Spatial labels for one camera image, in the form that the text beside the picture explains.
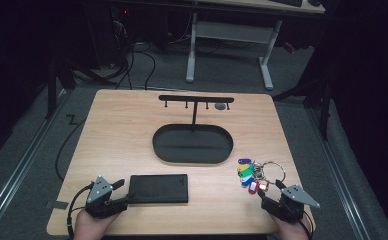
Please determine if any black floor cable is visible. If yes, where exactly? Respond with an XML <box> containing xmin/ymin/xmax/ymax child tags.
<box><xmin>54</xmin><ymin>117</ymin><xmax>87</xmax><ymax>183</ymax></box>

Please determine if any bundle of black cables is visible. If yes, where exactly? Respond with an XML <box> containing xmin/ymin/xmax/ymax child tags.
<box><xmin>110</xmin><ymin>19</ymin><xmax>157</xmax><ymax>91</ymax></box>

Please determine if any right hand-held gripper cable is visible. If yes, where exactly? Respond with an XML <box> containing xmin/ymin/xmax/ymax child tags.
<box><xmin>297</xmin><ymin>209</ymin><xmax>315</xmax><ymax>239</ymax></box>

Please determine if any left hand-held gripper cable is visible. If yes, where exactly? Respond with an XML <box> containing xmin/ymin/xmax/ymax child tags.
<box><xmin>66</xmin><ymin>182</ymin><xmax>95</xmax><ymax>240</ymax></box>

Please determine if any black rectangular tray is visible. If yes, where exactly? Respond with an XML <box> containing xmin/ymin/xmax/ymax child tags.
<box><xmin>127</xmin><ymin>173</ymin><xmax>190</xmax><ymax>205</ymax></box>

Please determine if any person's left hand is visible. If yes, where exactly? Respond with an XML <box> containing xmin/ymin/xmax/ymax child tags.
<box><xmin>73</xmin><ymin>209</ymin><xmax>120</xmax><ymax>240</ymax></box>

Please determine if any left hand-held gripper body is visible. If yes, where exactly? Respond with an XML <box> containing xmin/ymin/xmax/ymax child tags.
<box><xmin>84</xmin><ymin>175</ymin><xmax>129</xmax><ymax>220</ymax></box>

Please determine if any white frame desk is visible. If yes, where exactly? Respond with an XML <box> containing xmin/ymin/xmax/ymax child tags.
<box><xmin>185</xmin><ymin>0</ymin><xmax>327</xmax><ymax>92</ymax></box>

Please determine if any grey tape strip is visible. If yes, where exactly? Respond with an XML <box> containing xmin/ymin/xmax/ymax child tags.
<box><xmin>44</xmin><ymin>200</ymin><xmax>70</xmax><ymax>211</ymax></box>

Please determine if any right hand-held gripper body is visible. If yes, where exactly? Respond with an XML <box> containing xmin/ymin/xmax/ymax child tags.
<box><xmin>260</xmin><ymin>184</ymin><xmax>321</xmax><ymax>224</ymax></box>

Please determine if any person's right hand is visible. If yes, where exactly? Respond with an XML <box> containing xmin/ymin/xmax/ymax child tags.
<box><xmin>270</xmin><ymin>214</ymin><xmax>313</xmax><ymax>240</ymax></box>

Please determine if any hand-held gripper cable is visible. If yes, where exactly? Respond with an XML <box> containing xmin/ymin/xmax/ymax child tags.
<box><xmin>66</xmin><ymin>182</ymin><xmax>95</xmax><ymax>240</ymax></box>
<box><xmin>297</xmin><ymin>209</ymin><xmax>315</xmax><ymax>239</ymax></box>

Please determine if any key ring with coloured tags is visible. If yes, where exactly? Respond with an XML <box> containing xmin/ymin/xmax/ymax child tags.
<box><xmin>236</xmin><ymin>157</ymin><xmax>287</xmax><ymax>195</ymax></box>

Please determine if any black keyboard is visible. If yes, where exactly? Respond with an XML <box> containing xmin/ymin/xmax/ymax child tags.
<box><xmin>269</xmin><ymin>0</ymin><xmax>304</xmax><ymax>8</ymax></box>

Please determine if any black key stand with tray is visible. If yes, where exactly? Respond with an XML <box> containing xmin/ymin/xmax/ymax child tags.
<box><xmin>152</xmin><ymin>94</ymin><xmax>235</xmax><ymax>165</ymax></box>

